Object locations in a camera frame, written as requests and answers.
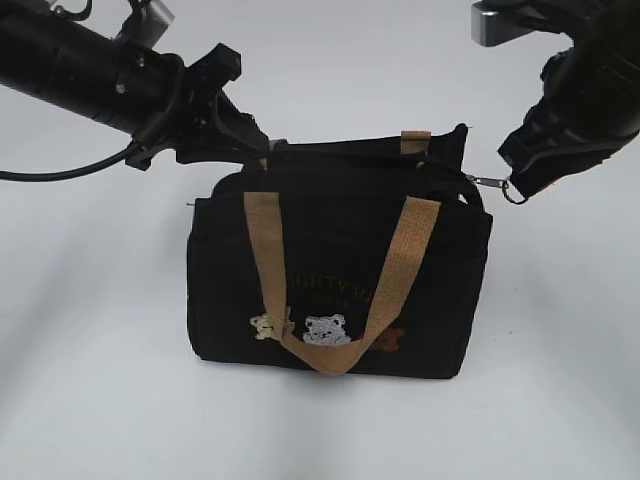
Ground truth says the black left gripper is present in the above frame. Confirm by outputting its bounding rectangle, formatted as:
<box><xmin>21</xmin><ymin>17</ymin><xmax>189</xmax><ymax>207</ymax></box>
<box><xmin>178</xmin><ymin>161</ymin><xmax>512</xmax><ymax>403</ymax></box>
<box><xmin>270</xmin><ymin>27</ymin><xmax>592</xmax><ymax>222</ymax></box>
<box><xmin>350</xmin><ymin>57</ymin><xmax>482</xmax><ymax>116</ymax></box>
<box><xmin>125</xmin><ymin>43</ymin><xmax>270</xmax><ymax>169</ymax></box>

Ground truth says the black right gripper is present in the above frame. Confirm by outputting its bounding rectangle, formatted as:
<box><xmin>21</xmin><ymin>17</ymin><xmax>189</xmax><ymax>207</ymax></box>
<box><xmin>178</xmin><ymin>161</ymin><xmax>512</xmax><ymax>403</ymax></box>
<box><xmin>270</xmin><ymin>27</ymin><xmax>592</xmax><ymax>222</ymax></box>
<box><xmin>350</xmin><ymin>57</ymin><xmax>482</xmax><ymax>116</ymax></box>
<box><xmin>498</xmin><ymin>48</ymin><xmax>615</xmax><ymax>200</ymax></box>

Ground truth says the silver zipper pull with ring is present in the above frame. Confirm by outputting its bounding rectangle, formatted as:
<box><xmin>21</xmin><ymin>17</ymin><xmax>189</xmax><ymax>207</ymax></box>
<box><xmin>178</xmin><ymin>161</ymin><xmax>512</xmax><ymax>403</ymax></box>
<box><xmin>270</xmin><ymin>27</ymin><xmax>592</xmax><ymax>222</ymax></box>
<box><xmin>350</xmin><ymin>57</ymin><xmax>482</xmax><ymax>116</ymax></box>
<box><xmin>466</xmin><ymin>174</ymin><xmax>528</xmax><ymax>206</ymax></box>

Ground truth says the black canvas tote bag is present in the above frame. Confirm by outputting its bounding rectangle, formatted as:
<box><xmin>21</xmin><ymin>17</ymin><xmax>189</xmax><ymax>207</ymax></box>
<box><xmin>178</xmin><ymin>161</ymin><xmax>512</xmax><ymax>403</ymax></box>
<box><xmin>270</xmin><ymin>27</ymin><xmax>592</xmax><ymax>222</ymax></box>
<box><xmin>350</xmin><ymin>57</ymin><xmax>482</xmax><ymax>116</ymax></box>
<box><xmin>187</xmin><ymin>124</ymin><xmax>493</xmax><ymax>380</ymax></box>

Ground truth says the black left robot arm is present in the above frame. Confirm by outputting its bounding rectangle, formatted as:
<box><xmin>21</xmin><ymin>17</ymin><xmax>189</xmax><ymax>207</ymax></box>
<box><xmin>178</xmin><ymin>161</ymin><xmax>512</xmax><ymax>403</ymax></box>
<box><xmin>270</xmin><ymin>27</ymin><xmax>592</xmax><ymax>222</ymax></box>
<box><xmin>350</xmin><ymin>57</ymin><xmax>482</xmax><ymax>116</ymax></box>
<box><xmin>1</xmin><ymin>1</ymin><xmax>270</xmax><ymax>171</ymax></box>

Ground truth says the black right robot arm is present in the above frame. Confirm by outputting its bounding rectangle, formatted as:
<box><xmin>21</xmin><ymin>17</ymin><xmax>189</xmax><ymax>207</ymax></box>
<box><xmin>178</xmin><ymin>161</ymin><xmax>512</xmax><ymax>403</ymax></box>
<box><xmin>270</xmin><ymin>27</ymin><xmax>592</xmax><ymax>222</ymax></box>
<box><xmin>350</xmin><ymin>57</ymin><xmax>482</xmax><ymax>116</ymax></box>
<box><xmin>498</xmin><ymin>1</ymin><xmax>639</xmax><ymax>199</ymax></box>

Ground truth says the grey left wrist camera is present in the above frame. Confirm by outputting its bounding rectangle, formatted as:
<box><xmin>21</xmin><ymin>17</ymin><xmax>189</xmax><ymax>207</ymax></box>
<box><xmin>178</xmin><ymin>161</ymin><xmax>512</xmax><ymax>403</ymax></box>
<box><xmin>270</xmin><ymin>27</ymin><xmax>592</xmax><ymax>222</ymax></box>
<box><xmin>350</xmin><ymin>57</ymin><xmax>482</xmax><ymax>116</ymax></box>
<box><xmin>114</xmin><ymin>0</ymin><xmax>175</xmax><ymax>48</ymax></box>

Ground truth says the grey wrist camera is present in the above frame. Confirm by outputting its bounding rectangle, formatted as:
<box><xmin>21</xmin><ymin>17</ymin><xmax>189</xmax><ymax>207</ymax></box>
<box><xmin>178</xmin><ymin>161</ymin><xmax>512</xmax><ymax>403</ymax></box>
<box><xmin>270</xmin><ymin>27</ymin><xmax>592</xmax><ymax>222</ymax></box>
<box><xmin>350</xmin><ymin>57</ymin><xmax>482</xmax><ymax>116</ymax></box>
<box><xmin>470</xmin><ymin>1</ymin><xmax>560</xmax><ymax>47</ymax></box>
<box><xmin>114</xmin><ymin>0</ymin><xmax>175</xmax><ymax>48</ymax></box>

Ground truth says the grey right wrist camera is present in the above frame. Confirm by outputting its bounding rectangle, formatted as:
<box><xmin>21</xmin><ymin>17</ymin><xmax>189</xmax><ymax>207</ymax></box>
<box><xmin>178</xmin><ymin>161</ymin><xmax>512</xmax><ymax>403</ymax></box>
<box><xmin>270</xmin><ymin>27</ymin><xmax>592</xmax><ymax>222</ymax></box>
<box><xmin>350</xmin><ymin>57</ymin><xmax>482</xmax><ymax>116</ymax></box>
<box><xmin>470</xmin><ymin>1</ymin><xmax>560</xmax><ymax>47</ymax></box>

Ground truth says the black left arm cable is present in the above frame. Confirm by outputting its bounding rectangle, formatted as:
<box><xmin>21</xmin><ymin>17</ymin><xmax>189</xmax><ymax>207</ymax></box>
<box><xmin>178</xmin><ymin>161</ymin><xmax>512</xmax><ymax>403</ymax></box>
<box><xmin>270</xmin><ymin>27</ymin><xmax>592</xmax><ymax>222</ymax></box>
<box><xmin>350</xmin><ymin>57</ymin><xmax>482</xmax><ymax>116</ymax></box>
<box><xmin>0</xmin><ymin>140</ymin><xmax>142</xmax><ymax>182</ymax></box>

